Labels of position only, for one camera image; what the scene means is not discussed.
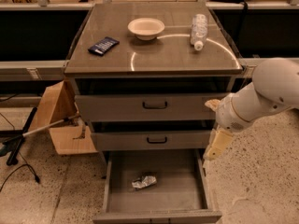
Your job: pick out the black and white grabber stick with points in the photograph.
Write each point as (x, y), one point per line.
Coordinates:
(12, 160)

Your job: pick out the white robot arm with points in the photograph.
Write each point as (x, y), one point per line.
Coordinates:
(274, 88)

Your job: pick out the light wooden box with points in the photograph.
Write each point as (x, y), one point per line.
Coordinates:
(58, 113)

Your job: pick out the white paper bowl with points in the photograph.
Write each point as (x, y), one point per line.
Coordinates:
(146, 28)

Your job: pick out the clear plastic water bottle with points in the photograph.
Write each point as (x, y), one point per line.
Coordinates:
(198, 31)

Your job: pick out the grey metal drawer cabinet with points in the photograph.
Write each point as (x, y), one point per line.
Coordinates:
(167, 64)

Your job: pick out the grey middle drawer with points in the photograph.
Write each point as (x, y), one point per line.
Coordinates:
(151, 140)

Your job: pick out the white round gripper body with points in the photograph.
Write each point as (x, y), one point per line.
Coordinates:
(229, 115)

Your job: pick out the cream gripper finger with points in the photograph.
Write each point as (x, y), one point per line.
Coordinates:
(219, 140)
(212, 104)

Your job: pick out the grey top drawer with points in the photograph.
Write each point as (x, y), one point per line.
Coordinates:
(146, 107)

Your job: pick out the grey open bottom drawer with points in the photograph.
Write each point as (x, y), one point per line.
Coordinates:
(180, 195)

